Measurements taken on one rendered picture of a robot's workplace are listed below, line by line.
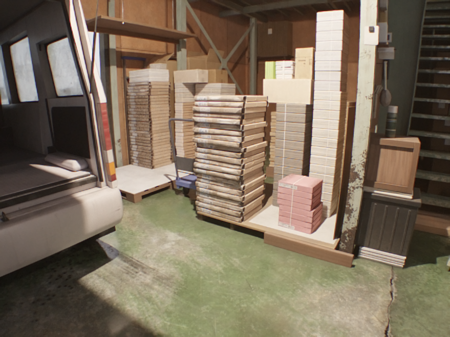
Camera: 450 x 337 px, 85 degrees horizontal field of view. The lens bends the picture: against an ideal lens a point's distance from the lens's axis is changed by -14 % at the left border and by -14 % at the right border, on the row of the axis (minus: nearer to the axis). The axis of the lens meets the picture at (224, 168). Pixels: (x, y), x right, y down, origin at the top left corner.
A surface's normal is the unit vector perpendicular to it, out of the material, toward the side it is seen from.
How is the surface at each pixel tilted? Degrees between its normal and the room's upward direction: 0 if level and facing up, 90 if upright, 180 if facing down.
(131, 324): 0
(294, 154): 90
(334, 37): 90
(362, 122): 90
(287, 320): 0
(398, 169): 90
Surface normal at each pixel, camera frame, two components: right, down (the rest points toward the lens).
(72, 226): 0.85, 0.11
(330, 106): -0.57, 0.22
